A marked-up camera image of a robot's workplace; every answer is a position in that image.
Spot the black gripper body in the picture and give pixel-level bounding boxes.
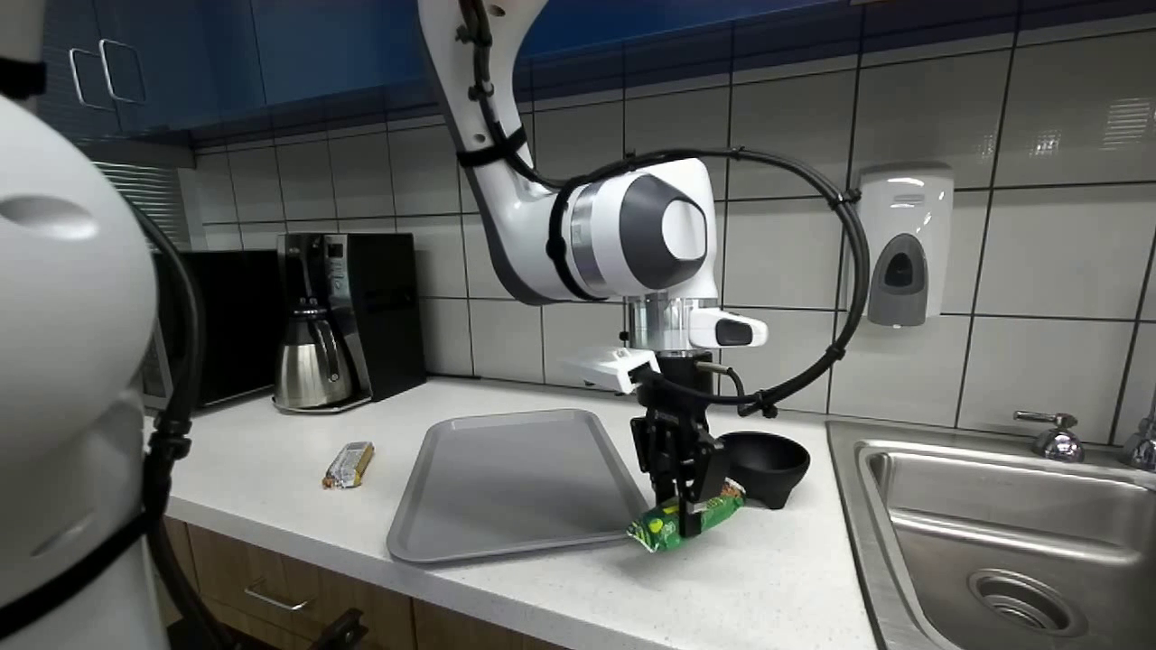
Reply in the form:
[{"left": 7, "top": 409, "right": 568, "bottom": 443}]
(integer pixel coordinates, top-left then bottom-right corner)
[{"left": 630, "top": 359, "right": 723, "bottom": 465}]

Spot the green granola bar packet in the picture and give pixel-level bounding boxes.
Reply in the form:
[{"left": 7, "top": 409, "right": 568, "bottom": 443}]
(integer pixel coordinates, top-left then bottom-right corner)
[{"left": 627, "top": 481, "right": 751, "bottom": 559}]

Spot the small silver object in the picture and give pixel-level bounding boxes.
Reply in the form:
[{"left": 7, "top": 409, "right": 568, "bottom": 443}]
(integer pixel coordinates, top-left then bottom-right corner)
[{"left": 317, "top": 436, "right": 379, "bottom": 492}]

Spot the grey plastic tray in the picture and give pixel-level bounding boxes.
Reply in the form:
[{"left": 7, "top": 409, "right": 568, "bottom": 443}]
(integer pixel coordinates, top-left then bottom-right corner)
[{"left": 384, "top": 406, "right": 653, "bottom": 572}]

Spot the black bowl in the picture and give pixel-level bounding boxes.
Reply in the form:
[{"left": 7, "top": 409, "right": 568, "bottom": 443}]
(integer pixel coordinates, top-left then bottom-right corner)
[{"left": 716, "top": 430, "right": 813, "bottom": 514}]

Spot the black coffee maker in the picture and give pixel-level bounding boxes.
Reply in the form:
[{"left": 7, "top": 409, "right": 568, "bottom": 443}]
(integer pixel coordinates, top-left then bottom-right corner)
[{"left": 284, "top": 232, "right": 429, "bottom": 412}]

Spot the stainless steel sink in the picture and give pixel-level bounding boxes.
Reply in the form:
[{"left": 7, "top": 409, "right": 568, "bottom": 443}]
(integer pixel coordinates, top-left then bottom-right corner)
[{"left": 824, "top": 421, "right": 1156, "bottom": 650}]

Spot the steel coffee carafe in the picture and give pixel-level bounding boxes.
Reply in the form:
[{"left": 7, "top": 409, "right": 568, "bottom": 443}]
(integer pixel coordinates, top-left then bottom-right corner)
[{"left": 273, "top": 305, "right": 365, "bottom": 415}]

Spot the wooden base cabinet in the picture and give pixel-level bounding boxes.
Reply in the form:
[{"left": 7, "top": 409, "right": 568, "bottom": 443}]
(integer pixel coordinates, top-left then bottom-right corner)
[{"left": 158, "top": 518, "right": 573, "bottom": 650}]

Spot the black microwave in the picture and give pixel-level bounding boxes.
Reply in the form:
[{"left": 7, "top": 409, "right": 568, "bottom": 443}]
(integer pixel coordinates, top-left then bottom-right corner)
[{"left": 157, "top": 246, "right": 294, "bottom": 412}]

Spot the blue upper cabinet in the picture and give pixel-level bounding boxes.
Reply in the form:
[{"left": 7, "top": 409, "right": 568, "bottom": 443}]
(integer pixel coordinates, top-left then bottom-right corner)
[{"left": 32, "top": 0, "right": 1156, "bottom": 156}]

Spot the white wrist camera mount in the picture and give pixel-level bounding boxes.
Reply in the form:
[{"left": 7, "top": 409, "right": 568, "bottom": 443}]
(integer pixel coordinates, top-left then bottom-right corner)
[{"left": 575, "top": 342, "right": 664, "bottom": 398}]

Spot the white wall soap dispenser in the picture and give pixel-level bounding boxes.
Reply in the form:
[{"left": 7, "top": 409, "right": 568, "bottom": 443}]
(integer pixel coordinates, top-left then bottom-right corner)
[{"left": 845, "top": 167, "right": 957, "bottom": 333}]

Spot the black robot cart frame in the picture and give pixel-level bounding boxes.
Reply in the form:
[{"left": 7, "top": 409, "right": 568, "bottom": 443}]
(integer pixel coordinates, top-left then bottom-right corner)
[{"left": 308, "top": 608, "right": 371, "bottom": 650}]

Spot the chrome faucet handle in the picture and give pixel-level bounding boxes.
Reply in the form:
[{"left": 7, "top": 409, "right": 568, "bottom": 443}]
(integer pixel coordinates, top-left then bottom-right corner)
[{"left": 1011, "top": 409, "right": 1089, "bottom": 465}]

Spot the silver drawer handle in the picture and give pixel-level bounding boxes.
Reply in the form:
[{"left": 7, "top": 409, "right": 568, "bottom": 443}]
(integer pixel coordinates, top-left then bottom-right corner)
[{"left": 241, "top": 587, "right": 314, "bottom": 618}]

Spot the silver upper cabinet handle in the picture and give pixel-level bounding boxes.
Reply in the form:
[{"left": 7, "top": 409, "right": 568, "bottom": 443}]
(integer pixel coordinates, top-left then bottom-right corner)
[
  {"left": 99, "top": 33, "right": 146, "bottom": 110},
  {"left": 66, "top": 39, "right": 105, "bottom": 114}
]

